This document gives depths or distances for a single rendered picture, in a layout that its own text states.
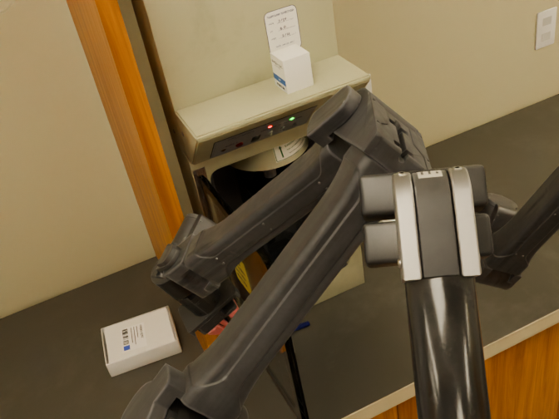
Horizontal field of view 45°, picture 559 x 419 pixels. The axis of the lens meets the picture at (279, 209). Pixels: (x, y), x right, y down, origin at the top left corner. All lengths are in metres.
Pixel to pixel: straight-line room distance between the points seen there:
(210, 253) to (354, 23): 1.01
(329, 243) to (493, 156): 1.37
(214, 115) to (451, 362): 0.76
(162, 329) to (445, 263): 1.13
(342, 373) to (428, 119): 0.91
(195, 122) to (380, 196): 0.64
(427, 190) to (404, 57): 1.46
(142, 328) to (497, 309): 0.77
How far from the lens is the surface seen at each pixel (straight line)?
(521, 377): 1.67
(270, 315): 0.66
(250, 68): 1.19
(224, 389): 0.69
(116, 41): 1.01
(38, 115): 1.59
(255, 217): 0.82
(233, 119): 1.10
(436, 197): 0.45
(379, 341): 1.45
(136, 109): 1.05
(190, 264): 0.93
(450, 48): 1.99
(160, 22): 1.11
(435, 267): 0.45
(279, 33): 1.19
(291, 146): 1.32
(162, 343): 1.50
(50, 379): 1.60
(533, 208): 1.06
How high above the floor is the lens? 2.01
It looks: 36 degrees down
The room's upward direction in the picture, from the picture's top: 11 degrees counter-clockwise
